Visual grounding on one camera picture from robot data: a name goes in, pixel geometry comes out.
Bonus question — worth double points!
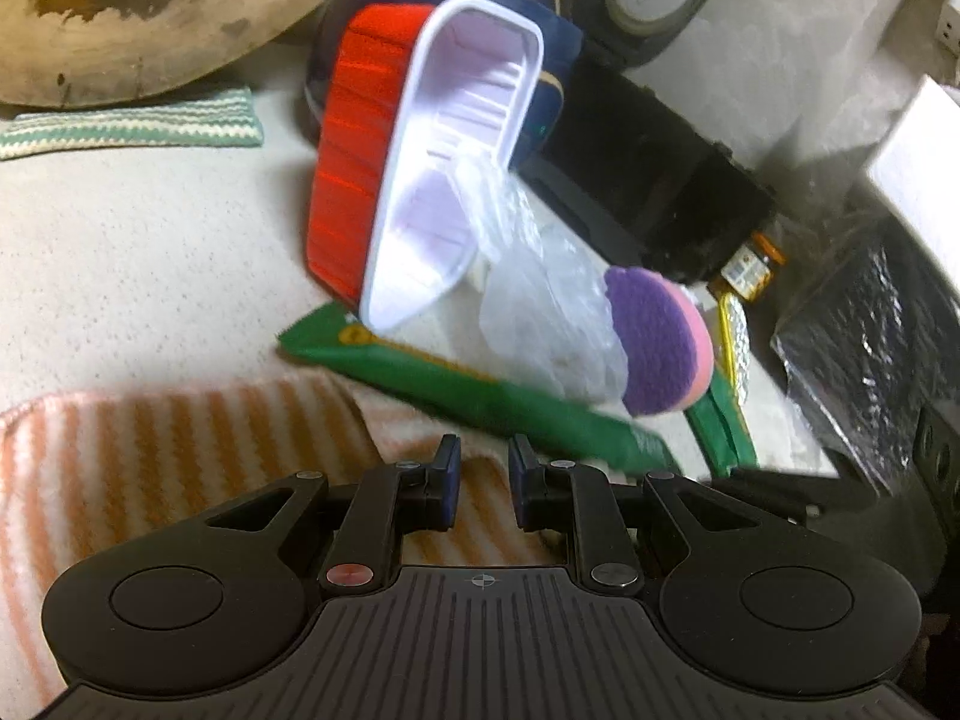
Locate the green packet long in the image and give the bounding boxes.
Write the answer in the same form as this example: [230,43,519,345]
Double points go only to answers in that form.
[278,302,680,476]

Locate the purple pink snack wrapper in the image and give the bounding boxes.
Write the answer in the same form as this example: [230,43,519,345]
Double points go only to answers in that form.
[604,266,715,416]

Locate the clear plastic bag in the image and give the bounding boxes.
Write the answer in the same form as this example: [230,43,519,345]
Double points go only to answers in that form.
[452,160,628,405]

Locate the red white plastic tray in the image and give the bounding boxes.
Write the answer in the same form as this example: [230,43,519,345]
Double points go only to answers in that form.
[306,0,544,333]

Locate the yellow comb brush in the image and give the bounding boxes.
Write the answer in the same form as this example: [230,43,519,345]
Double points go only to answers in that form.
[718,293,752,405]

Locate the sauce jar orange lid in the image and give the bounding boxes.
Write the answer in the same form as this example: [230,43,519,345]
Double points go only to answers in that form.
[708,231,788,304]

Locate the pink striped dish cloth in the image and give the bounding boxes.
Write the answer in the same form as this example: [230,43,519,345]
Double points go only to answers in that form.
[0,369,557,720]

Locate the white foam box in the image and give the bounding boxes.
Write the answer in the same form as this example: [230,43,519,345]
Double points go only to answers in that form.
[861,76,960,289]

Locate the black rice cooker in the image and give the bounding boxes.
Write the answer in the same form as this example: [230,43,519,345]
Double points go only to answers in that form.
[519,0,773,283]

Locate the green white striped cloth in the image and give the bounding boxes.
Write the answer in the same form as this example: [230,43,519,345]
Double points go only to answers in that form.
[2,86,263,161]

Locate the navy blue mini rice cooker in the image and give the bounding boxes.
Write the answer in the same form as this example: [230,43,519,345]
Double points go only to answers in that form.
[302,0,587,182]

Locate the round wooden cutting board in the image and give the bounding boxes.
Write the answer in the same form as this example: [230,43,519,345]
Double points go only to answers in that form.
[2,0,325,109]

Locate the white wall power outlet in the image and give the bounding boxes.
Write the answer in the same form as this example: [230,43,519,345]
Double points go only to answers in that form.
[935,0,960,57]

